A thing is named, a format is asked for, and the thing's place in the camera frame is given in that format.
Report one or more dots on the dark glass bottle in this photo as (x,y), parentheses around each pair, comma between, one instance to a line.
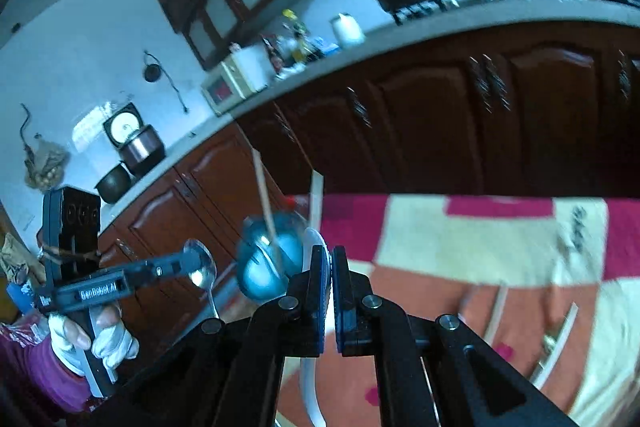
(275,54)

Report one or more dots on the brown wooden base cabinets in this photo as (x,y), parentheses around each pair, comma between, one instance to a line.
(425,117)

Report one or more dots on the person's left forearm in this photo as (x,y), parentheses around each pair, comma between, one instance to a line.
(35,367)

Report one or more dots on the patchwork printed blanket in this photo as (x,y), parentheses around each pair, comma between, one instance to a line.
(450,257)

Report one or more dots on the black round pot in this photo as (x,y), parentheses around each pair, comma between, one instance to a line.
(114,184)

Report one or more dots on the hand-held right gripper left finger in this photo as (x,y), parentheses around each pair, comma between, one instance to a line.
(322,302)

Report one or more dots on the metal spoon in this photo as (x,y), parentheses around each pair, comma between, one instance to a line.
(206,276)

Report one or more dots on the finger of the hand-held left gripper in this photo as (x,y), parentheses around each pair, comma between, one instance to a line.
(160,271)

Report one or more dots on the white ceramic spoon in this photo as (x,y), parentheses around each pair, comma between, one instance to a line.
(311,387)

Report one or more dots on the grey kitchen countertop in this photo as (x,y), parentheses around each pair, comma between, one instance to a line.
(500,18)

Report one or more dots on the person's left hand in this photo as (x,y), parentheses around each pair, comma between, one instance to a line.
(117,337)

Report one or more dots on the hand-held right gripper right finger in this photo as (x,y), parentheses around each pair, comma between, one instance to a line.
(344,302)

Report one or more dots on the open rice cooker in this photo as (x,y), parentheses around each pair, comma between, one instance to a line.
(137,142)

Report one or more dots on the cream microwave oven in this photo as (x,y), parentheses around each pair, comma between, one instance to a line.
(235,79)

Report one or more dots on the black hanging wall utensil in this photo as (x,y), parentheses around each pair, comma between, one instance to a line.
(151,72)

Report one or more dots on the yellow-capped oil bottle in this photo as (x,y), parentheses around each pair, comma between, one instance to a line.
(295,34)

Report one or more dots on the white utensil holder teal lid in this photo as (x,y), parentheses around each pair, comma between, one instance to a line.
(270,277)

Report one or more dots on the hanging mesh bag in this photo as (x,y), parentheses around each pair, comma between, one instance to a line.
(46,164)

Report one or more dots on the white jar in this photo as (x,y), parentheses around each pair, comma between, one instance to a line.
(347,29)

